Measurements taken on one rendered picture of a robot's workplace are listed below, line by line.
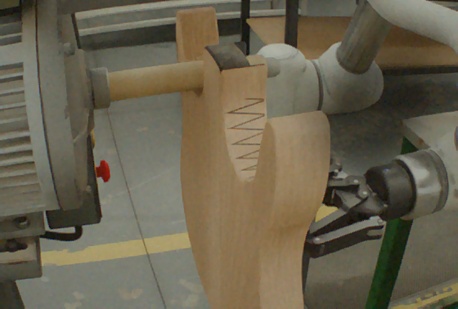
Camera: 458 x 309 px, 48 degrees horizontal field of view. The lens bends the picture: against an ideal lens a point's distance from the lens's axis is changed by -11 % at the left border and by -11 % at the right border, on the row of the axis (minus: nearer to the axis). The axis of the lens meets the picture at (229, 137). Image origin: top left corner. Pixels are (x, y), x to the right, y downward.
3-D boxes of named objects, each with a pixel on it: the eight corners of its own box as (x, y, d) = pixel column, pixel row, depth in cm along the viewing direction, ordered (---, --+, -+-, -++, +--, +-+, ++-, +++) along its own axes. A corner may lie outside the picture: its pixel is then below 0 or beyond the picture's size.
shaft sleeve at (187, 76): (110, 107, 62) (110, 87, 60) (106, 87, 64) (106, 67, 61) (265, 87, 67) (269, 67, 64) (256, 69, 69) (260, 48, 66)
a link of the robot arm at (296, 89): (239, 109, 167) (240, 38, 156) (298, 105, 170) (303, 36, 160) (253, 137, 153) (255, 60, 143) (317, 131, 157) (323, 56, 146)
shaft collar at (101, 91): (94, 118, 61) (92, 89, 58) (90, 90, 64) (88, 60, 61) (111, 116, 62) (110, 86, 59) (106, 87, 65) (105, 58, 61)
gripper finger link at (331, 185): (361, 185, 70) (360, 178, 71) (272, 182, 70) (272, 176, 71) (356, 209, 72) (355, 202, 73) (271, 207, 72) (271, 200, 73)
